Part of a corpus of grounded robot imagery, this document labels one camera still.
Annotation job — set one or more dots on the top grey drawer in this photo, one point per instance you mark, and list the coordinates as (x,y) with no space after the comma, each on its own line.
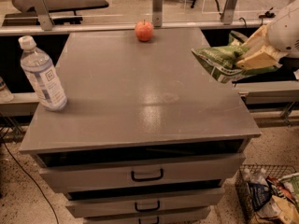
(129,174)

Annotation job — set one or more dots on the middle metal bracket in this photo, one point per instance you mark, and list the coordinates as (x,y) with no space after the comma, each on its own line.
(157,13)

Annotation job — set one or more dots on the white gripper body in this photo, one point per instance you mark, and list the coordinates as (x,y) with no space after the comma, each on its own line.
(286,32)

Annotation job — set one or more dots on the bottom grey drawer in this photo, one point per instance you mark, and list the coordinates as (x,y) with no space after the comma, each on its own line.
(165,217)

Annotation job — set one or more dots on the middle grey drawer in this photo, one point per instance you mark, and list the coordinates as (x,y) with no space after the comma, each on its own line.
(145,203)

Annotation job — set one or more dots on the water bottle in basket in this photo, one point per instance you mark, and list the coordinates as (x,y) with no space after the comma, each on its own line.
(258,177)

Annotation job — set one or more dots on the grey drawer cabinet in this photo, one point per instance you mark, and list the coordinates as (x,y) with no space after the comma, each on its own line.
(134,101)

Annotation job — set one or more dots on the dark bench table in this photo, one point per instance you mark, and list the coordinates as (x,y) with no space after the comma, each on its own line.
(27,15)

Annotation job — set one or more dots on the right metal bracket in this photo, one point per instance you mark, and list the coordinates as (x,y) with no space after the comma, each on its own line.
(227,15)

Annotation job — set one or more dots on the metal bracket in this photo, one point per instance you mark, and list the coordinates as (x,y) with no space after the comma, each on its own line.
(42,13)
(227,15)
(157,13)

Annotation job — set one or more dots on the left metal bracket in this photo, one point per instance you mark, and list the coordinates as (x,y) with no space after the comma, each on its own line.
(42,13)

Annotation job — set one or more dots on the clear plastic water bottle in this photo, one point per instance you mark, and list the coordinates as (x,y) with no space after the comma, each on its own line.
(38,67)

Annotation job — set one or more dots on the green jalapeno chip bag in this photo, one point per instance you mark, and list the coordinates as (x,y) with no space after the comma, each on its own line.
(220,61)

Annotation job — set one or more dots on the grey drawer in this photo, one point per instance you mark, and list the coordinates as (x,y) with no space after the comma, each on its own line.
(129,174)
(165,217)
(145,203)

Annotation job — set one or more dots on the red apple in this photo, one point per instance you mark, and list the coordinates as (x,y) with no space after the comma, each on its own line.
(144,31)

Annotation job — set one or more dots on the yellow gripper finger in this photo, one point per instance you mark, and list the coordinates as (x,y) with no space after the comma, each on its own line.
(266,56)
(257,39)

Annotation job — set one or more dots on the snack bags in basket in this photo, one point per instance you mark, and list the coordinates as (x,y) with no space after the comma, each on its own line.
(278,201)

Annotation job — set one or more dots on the wire basket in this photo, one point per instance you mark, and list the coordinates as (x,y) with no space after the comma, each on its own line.
(243,192)

